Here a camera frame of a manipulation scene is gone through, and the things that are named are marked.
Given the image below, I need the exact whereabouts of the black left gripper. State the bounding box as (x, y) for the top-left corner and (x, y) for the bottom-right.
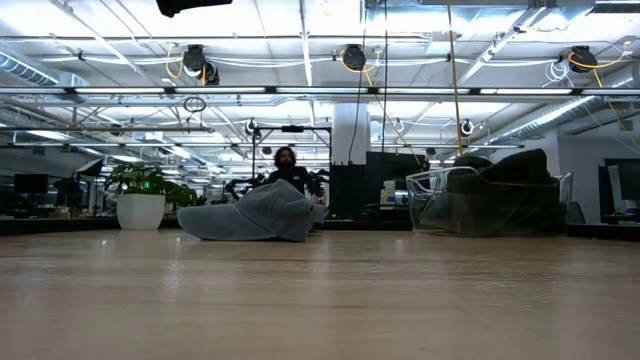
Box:
(155, 0), (234, 19)

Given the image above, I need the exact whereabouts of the light grey cap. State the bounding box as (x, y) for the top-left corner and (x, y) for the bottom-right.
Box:
(176, 178), (330, 244)

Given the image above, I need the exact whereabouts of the dark grey cap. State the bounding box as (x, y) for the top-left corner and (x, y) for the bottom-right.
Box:
(479, 148), (560, 187)
(419, 182), (567, 236)
(446, 154), (495, 195)

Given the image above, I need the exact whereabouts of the long ceiling light strip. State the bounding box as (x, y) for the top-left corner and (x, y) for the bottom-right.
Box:
(0, 85), (640, 97)

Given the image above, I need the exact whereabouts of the person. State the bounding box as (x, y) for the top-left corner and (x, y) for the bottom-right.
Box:
(264, 145), (321, 197)

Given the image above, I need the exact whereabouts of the green plant in white pot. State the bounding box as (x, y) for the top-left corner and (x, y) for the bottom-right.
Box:
(103, 162), (199, 231)

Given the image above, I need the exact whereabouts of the small black monitor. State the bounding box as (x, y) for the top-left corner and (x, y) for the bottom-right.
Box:
(13, 173), (50, 195)

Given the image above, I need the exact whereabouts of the black cabinet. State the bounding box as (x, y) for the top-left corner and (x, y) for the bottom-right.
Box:
(328, 163), (369, 220)

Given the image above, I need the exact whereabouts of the clear plastic bin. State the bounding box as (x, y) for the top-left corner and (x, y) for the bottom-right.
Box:
(404, 165), (575, 237)

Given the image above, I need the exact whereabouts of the dark office chair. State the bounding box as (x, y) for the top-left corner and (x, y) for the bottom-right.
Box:
(567, 199), (587, 225)

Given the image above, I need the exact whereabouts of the black tube stand frame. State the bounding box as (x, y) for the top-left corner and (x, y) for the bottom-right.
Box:
(251, 124), (334, 190)

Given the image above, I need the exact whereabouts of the silver ventilation duct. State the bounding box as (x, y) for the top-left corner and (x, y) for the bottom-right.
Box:
(492, 94), (640, 144)
(0, 49), (90, 89)

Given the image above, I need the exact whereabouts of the black hanging cable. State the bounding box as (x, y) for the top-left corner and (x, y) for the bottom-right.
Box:
(382, 0), (389, 151)
(348, 0), (369, 165)

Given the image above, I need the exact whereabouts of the thick yellow cable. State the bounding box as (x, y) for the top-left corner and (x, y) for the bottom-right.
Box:
(446, 0), (466, 157)

